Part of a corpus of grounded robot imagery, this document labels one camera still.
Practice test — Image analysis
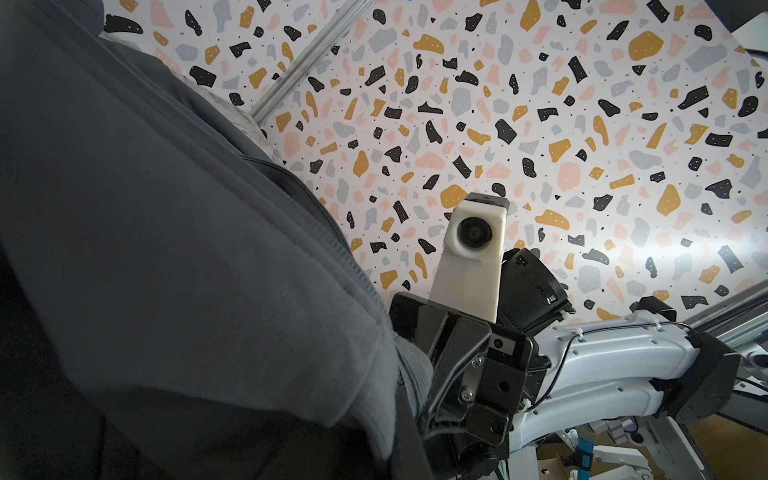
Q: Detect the grey zip-up jacket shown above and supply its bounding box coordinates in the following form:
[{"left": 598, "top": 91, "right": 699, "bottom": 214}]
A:
[{"left": 1, "top": 1, "right": 432, "bottom": 479}]

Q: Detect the aluminium corner frame post right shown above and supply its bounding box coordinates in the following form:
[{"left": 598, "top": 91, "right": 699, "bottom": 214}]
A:
[{"left": 250, "top": 0, "right": 374, "bottom": 125}]

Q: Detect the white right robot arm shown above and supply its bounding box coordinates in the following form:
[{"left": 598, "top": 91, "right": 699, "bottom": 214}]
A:
[{"left": 390, "top": 249, "right": 739, "bottom": 479}]

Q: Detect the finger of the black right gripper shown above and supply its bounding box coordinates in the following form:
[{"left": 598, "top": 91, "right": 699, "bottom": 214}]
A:
[{"left": 389, "top": 292, "right": 492, "bottom": 432}]

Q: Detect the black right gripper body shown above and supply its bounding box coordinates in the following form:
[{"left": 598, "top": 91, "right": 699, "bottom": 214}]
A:
[{"left": 420, "top": 248, "right": 570, "bottom": 479}]

